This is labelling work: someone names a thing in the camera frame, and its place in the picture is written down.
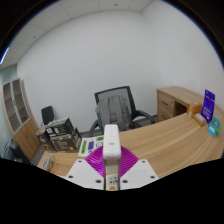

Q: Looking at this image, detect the white charger block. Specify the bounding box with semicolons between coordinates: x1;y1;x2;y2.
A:
102;124;120;176

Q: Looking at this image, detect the small tan box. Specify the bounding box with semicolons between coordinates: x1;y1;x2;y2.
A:
193;113;208;127

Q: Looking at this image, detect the black mesh office chair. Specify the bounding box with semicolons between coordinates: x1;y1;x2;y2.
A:
88;85;157;138

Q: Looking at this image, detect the wooden glass-door cabinet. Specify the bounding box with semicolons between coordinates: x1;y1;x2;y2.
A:
1;78;40;161

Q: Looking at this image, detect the small black printed box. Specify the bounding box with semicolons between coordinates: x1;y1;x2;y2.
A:
44;117;75;141

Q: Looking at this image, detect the black visitor chair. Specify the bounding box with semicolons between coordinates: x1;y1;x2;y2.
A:
40;105;56;127

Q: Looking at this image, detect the orange box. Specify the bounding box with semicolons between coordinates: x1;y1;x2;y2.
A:
187;103;204;118

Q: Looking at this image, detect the small green box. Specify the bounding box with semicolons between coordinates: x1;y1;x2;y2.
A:
211;114;223;136

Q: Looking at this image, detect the wooden side desk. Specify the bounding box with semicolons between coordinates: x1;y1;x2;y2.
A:
155;85;205;123

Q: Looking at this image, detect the large black printed box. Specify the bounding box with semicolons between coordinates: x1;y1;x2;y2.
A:
49;128;83;153

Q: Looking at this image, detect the black sofa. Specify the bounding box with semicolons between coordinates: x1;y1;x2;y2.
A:
2;138;24;163

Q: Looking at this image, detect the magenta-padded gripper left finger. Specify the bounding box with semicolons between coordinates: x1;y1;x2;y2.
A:
64;145;107;191

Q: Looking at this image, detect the grey backpack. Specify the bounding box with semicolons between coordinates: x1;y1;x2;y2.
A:
95;95;132;133

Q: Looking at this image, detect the small blue box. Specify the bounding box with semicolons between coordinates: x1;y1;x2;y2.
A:
207;123;219;138

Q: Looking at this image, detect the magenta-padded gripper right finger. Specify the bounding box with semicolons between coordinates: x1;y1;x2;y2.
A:
118;145;160;190

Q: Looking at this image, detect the purple standing sign card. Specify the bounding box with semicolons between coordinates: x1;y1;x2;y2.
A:
200;88;216;125

